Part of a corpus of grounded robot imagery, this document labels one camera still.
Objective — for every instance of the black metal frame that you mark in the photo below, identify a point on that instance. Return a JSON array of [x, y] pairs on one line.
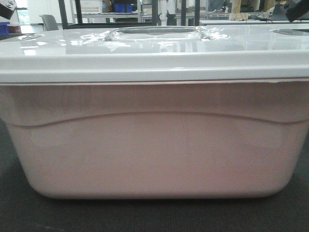
[[145, 13]]

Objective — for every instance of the grey office chair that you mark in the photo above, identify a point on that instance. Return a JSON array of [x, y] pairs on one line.
[[49, 22]]

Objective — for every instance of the grey lid handle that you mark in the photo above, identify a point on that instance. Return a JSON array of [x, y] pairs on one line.
[[155, 34]]

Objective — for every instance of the blue bins on far shelf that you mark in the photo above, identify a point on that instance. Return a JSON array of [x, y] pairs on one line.
[[122, 8]]

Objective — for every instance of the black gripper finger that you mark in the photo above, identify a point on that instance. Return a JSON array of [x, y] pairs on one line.
[[7, 8], [295, 9]]

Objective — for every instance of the white bin lid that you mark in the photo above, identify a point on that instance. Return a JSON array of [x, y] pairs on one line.
[[226, 54]]

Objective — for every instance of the small blue bin left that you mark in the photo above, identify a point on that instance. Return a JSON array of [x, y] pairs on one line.
[[4, 30]]

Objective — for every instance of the white plastic storage bin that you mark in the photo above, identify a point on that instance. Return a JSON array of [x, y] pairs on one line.
[[157, 141]]

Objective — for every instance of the white crate on shelf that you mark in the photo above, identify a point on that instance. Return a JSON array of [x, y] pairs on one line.
[[91, 6]]

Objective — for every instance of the white pipe stand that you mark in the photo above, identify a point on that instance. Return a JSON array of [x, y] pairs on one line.
[[166, 11]]

